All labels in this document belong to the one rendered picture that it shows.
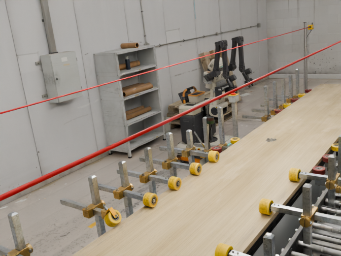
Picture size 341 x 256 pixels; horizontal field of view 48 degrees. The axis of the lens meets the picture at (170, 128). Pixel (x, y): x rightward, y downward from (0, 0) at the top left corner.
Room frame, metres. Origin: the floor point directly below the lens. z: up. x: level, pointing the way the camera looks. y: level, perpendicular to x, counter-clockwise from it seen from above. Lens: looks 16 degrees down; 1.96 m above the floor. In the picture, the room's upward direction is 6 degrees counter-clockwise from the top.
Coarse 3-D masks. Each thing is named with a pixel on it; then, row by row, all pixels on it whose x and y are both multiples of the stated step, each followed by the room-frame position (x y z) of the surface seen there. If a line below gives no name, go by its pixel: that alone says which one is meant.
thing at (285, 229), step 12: (336, 168) 2.92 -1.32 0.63; (312, 180) 2.40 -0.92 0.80; (300, 192) 2.20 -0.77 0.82; (312, 192) 2.40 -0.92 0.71; (288, 204) 2.04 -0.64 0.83; (300, 204) 2.20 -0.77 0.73; (312, 204) 2.39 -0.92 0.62; (276, 216) 1.88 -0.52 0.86; (288, 216) 2.03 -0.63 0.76; (276, 228) 1.88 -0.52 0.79; (288, 228) 2.02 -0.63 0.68; (276, 240) 1.87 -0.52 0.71; (252, 252) 1.63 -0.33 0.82; (276, 252) 1.87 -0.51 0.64
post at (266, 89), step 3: (264, 87) 4.02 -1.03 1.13; (267, 87) 4.02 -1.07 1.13; (264, 90) 4.02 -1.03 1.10; (267, 90) 4.02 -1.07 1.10; (264, 93) 4.02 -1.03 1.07; (267, 93) 4.02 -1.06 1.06; (264, 96) 4.02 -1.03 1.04; (267, 96) 4.02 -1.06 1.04; (264, 99) 4.02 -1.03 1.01; (267, 99) 4.01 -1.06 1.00; (264, 102) 4.02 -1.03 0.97; (267, 102) 4.01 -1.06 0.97; (264, 105) 4.03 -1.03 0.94; (267, 105) 4.01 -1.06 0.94; (264, 108) 4.03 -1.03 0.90; (267, 108) 4.01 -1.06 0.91; (267, 111) 4.01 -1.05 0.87; (267, 114) 4.01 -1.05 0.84
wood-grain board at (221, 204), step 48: (336, 96) 4.23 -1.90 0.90; (240, 144) 2.98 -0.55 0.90; (288, 144) 2.86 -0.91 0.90; (192, 192) 2.20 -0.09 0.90; (240, 192) 2.13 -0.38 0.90; (288, 192) 2.06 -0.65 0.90; (96, 240) 1.76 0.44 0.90; (144, 240) 1.71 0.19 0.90; (192, 240) 1.67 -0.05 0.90; (240, 240) 1.62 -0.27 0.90
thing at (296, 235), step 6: (324, 192) 2.13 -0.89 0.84; (324, 198) 2.08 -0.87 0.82; (336, 198) 2.26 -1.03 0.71; (318, 204) 1.99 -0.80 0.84; (318, 210) 1.98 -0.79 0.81; (300, 228) 1.77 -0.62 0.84; (312, 228) 1.89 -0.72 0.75; (294, 234) 1.72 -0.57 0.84; (300, 234) 1.73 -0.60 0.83; (294, 240) 1.67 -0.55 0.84; (300, 240) 1.73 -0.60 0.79; (288, 246) 1.62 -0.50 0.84; (294, 246) 1.66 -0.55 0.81; (282, 252) 1.58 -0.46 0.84; (288, 252) 1.59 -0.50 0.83; (300, 252) 1.73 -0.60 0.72; (312, 252) 1.73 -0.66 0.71; (318, 252) 1.72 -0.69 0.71
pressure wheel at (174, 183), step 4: (172, 176) 2.29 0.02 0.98; (168, 180) 2.26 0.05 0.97; (172, 180) 2.25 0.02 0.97; (176, 180) 2.24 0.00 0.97; (180, 180) 2.28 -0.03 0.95; (168, 184) 2.25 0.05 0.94; (172, 184) 2.24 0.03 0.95; (176, 184) 2.24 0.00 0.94; (180, 184) 2.27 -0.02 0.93; (172, 188) 2.25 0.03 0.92; (176, 188) 2.24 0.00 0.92
